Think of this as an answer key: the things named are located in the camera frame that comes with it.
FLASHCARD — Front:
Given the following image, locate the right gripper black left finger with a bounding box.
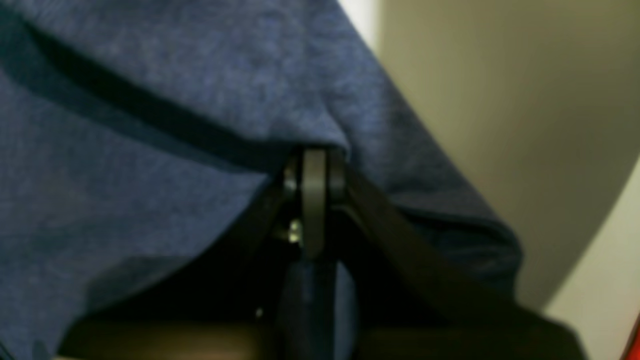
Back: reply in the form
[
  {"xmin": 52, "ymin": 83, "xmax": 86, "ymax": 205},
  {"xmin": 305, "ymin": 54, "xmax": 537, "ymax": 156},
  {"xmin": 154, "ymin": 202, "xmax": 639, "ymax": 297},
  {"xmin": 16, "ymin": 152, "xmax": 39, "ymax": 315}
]
[{"xmin": 58, "ymin": 152, "xmax": 302, "ymax": 360}]

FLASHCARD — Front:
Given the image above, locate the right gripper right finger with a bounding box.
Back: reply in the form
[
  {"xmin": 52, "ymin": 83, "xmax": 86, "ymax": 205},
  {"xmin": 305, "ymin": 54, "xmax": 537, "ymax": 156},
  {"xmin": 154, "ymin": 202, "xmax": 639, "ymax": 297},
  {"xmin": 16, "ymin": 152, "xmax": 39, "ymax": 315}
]
[{"xmin": 302, "ymin": 148, "xmax": 585, "ymax": 360}]

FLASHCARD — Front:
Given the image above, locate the blue grey t-shirt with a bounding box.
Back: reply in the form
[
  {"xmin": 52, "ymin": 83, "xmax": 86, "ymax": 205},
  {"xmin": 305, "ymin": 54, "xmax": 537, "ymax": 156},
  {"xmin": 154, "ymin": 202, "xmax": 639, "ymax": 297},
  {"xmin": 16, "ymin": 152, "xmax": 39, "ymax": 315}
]
[{"xmin": 1, "ymin": 0, "xmax": 522, "ymax": 360}]

